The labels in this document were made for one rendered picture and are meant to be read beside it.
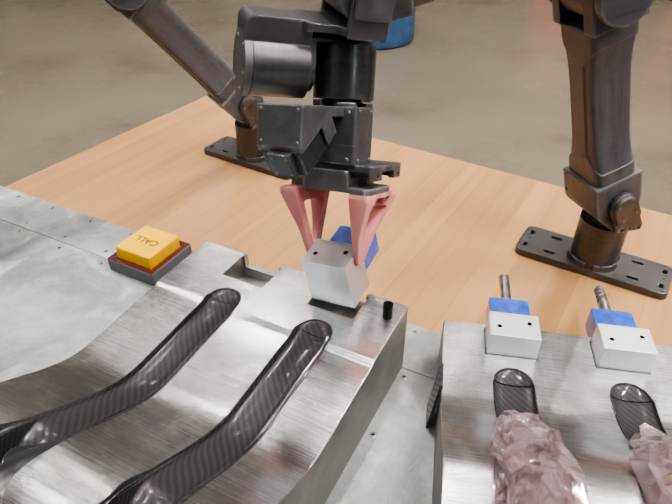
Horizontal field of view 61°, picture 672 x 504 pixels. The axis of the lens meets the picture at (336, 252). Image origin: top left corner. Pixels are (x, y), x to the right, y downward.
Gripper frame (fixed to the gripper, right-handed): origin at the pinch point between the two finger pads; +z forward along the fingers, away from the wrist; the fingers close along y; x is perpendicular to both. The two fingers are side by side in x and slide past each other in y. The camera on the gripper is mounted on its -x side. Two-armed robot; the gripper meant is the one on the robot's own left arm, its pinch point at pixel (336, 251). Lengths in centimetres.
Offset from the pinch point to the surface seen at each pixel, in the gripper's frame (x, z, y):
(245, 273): 3.3, 5.6, -13.8
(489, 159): 236, 8, -45
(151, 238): 6.3, 4.7, -32.2
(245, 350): -8.2, 8.9, -4.9
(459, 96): 304, -23, -84
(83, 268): 1.3, 9.3, -40.2
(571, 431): 0.5, 12.3, 23.8
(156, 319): -9.3, 7.8, -15.3
